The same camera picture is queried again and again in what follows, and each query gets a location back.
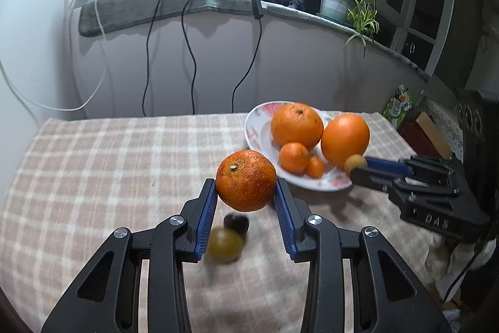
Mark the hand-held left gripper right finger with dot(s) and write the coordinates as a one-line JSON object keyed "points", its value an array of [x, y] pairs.
{"points": [[284, 218]]}

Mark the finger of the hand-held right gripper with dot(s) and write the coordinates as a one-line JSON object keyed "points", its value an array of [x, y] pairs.
{"points": [[386, 165], [370, 177]]}

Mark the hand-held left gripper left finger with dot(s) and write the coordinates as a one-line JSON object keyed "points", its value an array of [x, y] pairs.
{"points": [[204, 218]]}

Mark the small tan longan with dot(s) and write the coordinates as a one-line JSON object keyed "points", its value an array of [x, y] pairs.
{"points": [[354, 163]]}

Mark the large smooth orange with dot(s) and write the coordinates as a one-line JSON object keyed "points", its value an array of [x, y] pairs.
{"points": [[345, 138]]}

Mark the medium reddish mandarin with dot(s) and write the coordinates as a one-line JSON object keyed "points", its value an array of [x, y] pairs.
{"points": [[245, 181]]}

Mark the tiny orange kumquat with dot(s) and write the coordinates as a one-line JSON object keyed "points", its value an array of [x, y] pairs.
{"points": [[315, 167]]}

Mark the small mandarin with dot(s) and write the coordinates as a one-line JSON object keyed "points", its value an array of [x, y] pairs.
{"points": [[293, 159]]}

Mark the large orange with stem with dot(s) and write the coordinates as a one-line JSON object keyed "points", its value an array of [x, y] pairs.
{"points": [[297, 126]]}

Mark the white floral plate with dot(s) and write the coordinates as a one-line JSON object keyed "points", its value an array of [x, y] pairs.
{"points": [[257, 130]]}

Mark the green-brown round fruit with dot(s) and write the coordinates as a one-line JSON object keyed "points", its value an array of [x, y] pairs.
{"points": [[225, 246]]}

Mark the dark red box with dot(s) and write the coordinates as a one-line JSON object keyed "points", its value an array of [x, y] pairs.
{"points": [[415, 142]]}

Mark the white cloth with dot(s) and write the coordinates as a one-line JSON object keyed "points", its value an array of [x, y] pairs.
{"points": [[460, 255]]}

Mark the brown cardboard box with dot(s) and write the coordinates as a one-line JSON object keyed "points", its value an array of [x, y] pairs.
{"points": [[432, 134]]}

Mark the green snack packet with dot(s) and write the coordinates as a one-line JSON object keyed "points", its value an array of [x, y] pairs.
{"points": [[397, 104]]}

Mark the plaid tablecloth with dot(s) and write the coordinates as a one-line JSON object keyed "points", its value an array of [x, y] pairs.
{"points": [[97, 181]]}

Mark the potted spider plant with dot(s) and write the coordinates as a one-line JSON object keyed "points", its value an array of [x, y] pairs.
{"points": [[335, 5]]}

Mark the grey windowsill mat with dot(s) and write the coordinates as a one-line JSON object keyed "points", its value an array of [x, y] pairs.
{"points": [[128, 11]]}

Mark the white cabinet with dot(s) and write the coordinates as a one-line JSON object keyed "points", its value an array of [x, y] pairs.
{"points": [[35, 24]]}

